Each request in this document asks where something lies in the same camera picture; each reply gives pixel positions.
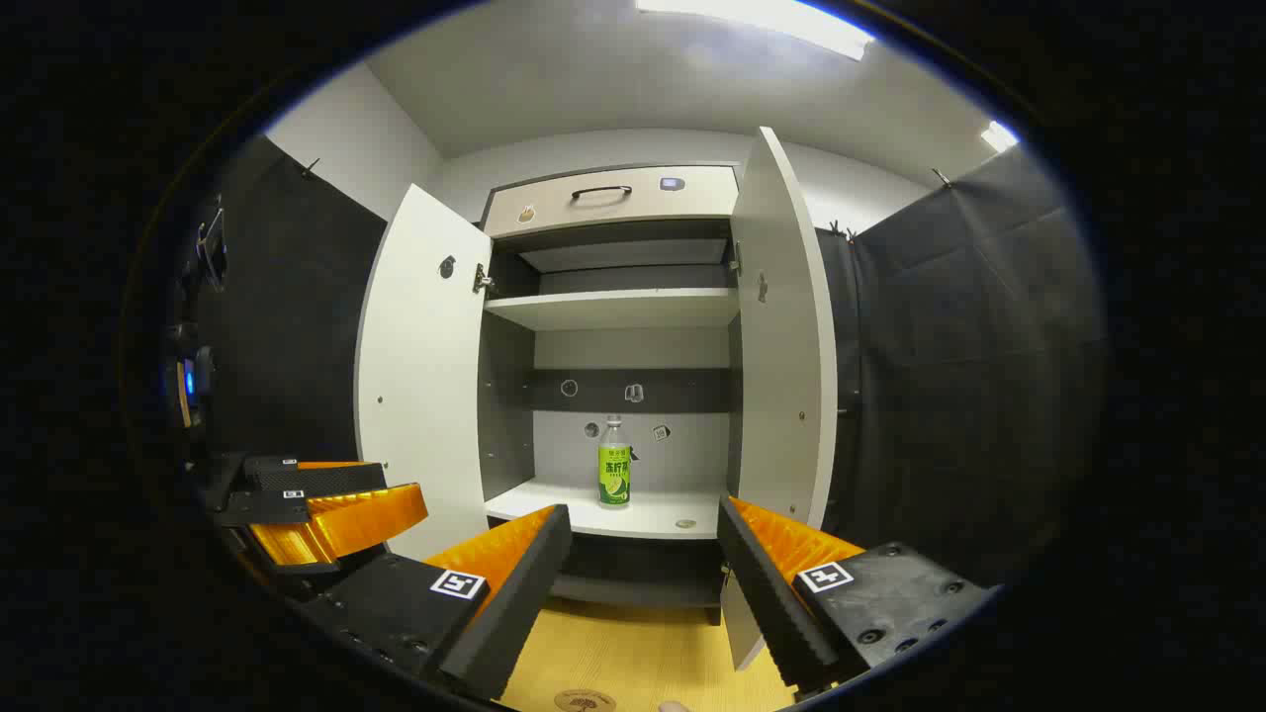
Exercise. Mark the small ceiling light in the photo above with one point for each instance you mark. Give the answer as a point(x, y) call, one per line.
point(999, 135)

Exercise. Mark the black backdrop cloth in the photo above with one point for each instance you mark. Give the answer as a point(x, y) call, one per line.
point(969, 346)

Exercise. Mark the round brown coaster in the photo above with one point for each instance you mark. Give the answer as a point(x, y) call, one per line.
point(584, 701)

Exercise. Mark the white cabinet door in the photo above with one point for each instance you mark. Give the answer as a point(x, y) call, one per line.
point(781, 346)
point(420, 376)

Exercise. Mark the green label plastic bottle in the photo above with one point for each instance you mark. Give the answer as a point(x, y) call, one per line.
point(614, 475)

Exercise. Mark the long ceiling light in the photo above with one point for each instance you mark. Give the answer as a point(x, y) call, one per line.
point(771, 20)

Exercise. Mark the beige cabinet drawer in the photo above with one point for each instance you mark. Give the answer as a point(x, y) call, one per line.
point(633, 206)

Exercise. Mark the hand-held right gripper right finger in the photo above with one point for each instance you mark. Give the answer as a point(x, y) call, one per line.
point(771, 603)

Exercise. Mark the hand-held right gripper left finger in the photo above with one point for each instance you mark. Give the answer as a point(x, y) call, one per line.
point(495, 618)

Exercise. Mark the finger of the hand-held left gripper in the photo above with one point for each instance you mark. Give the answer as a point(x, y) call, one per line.
point(316, 477)
point(267, 509)

